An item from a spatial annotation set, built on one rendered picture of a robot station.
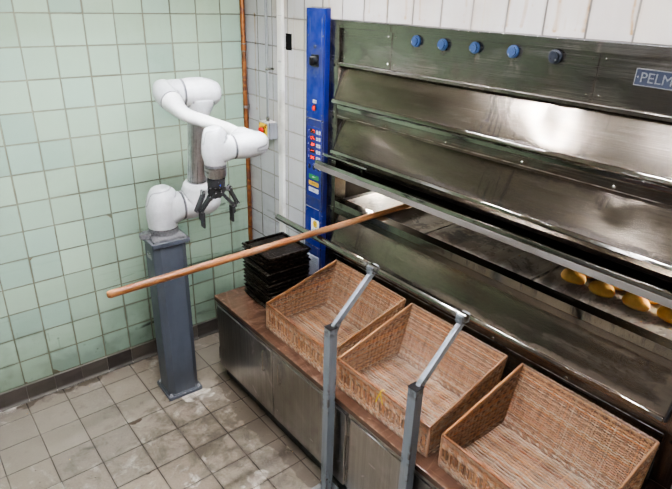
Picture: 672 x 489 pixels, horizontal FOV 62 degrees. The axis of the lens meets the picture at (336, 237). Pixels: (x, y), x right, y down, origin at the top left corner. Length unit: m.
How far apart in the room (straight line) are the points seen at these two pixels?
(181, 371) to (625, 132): 2.60
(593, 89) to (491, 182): 0.52
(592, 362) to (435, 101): 1.20
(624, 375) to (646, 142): 0.82
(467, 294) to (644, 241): 0.81
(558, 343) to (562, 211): 0.52
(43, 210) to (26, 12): 0.98
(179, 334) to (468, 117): 1.98
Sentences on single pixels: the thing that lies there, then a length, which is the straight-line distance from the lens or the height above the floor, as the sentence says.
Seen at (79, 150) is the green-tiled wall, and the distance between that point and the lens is 3.31.
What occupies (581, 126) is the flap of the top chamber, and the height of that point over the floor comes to 1.82.
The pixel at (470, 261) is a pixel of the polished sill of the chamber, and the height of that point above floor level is 1.18.
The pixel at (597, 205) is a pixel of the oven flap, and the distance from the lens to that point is 2.12.
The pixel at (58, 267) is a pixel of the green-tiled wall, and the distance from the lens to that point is 3.48.
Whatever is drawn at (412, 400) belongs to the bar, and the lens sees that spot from 2.07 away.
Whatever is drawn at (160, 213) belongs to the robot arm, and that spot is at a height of 1.16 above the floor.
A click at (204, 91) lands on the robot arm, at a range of 2.81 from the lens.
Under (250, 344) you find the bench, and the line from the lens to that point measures 3.13.
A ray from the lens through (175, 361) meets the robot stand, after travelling 3.40.
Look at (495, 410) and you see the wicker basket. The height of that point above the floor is 0.69.
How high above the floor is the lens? 2.21
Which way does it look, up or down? 24 degrees down
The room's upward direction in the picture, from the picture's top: 2 degrees clockwise
